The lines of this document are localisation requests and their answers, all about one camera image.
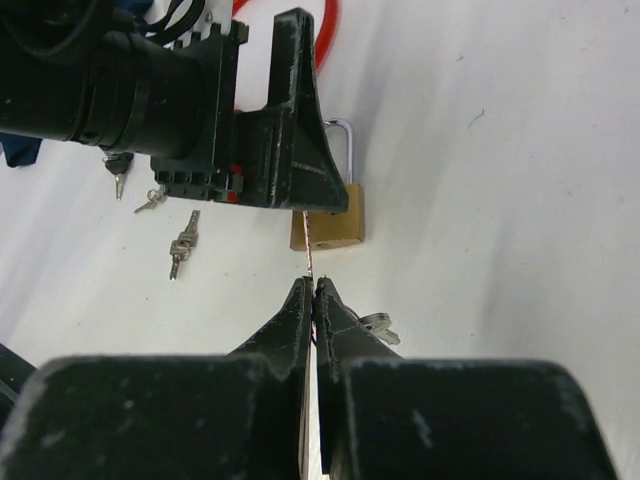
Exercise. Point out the silver key bunch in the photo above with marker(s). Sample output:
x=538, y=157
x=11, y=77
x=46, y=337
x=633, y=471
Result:
x=184, y=244

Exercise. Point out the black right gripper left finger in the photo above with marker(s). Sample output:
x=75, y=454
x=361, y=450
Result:
x=243, y=415

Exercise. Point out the red cable lock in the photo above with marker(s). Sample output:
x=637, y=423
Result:
x=327, y=30

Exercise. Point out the brass padlock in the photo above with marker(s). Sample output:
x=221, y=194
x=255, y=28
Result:
x=325, y=231

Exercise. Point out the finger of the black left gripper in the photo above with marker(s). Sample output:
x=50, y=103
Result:
x=282, y=148

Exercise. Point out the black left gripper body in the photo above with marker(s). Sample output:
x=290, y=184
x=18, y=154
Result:
x=212, y=167

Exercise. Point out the navy blue cloth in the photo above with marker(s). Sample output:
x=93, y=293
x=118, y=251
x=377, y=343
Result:
x=20, y=151

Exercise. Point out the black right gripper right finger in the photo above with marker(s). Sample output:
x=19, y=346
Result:
x=386, y=417

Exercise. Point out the black head keys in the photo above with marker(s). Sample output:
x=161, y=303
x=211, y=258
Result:
x=118, y=165

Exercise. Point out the small silver key pair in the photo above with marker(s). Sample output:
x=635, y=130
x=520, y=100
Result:
x=154, y=198

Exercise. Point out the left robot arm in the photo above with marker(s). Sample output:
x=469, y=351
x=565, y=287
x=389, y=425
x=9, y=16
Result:
x=89, y=72

